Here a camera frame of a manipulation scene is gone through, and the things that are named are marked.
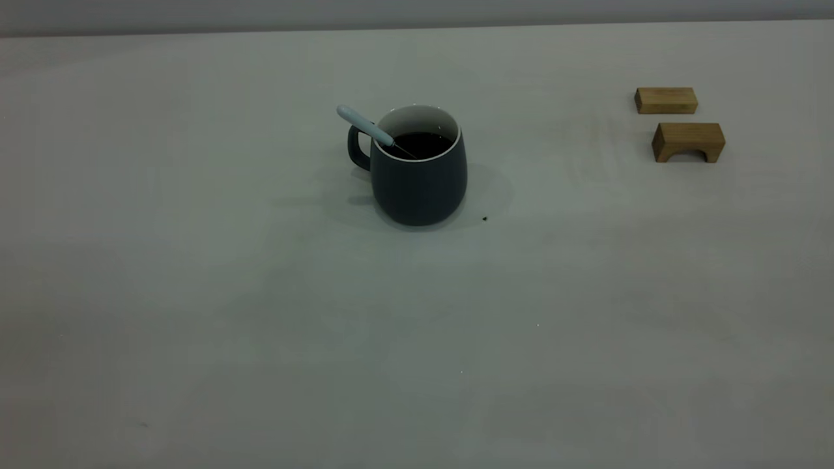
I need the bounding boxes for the dark grey ceramic mug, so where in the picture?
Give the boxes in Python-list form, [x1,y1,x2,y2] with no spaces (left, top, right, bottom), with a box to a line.
[347,104,468,227]

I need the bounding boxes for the metal spoon pale blue handle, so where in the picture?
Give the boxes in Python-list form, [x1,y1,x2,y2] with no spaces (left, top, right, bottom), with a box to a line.
[336,105,418,160]

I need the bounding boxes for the flat rectangular wooden block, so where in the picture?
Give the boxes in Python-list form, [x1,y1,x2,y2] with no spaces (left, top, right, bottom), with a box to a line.
[634,87,698,115]

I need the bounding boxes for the arched wooden block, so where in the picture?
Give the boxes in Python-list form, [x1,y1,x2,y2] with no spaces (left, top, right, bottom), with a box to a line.
[652,122,726,163]

